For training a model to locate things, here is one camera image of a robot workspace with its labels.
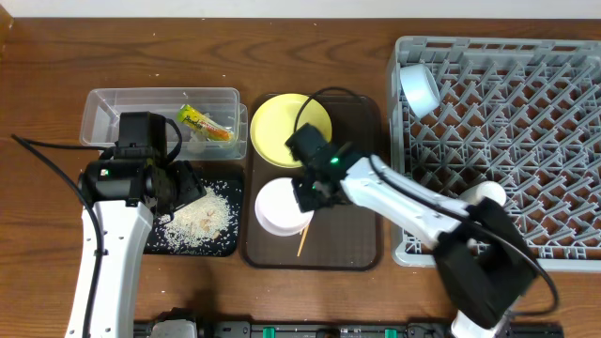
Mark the white bowl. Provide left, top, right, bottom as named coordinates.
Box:
left=254, top=177, right=314, bottom=237

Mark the white green cup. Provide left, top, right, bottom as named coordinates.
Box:
left=459, top=181, right=507, bottom=207

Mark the pile of white rice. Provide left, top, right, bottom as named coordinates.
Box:
left=157, top=180, right=240, bottom=254

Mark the clear plastic bin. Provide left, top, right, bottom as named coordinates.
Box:
left=80, top=87, right=248, bottom=161

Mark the grey dishwasher rack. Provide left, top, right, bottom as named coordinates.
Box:
left=387, top=36, right=600, bottom=272

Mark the green orange snack wrapper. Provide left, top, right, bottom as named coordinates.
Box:
left=177, top=104, right=233, bottom=142

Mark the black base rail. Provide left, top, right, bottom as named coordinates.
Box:
left=133, top=307, right=564, bottom=338

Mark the wooden chopstick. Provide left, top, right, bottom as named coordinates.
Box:
left=297, top=224, right=310, bottom=257

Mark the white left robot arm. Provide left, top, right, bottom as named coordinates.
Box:
left=66, top=160, right=206, bottom=337

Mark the yellow plate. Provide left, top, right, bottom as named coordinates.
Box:
left=250, top=93, right=332, bottom=168

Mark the black plastic tray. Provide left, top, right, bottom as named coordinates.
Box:
left=143, top=163, right=244, bottom=257

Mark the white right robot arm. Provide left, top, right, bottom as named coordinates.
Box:
left=290, top=144, right=545, bottom=337

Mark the light blue bowl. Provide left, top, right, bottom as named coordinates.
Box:
left=399, top=64, right=440, bottom=119

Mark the dark brown serving tray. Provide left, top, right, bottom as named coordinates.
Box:
left=240, top=92, right=382, bottom=271

